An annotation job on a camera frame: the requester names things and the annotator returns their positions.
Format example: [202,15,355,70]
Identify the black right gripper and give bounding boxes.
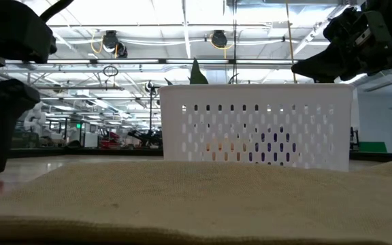
[291,0,392,84]

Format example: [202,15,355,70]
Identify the white perforated plastic basket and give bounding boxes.
[158,83,355,172]

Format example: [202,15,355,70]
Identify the red background machine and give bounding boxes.
[99,131,122,150]

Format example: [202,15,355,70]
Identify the green plant in white pot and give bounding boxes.
[164,57,240,86]

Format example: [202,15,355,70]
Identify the folded olive cloth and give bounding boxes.
[0,156,392,245]

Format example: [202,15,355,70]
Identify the green panel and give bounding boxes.
[358,141,388,154]

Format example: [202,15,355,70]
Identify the yellow hanging cable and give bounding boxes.
[284,0,298,84]

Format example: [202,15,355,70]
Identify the tan toy potato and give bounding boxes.
[204,137,248,161]

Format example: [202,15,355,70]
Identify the black ceiling cable reel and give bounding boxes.
[102,29,129,59]
[211,29,229,49]

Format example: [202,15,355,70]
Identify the purple toy grapes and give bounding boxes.
[248,132,297,163]

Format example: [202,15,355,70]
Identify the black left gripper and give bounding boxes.
[0,0,58,175]

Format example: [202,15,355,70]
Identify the black cable with coil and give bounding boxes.
[232,0,238,84]

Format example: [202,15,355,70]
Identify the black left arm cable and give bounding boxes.
[39,0,75,23]

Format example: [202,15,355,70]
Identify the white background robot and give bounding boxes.
[25,101,47,137]

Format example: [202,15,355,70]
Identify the black metal rig frame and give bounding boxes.
[7,148,392,163]

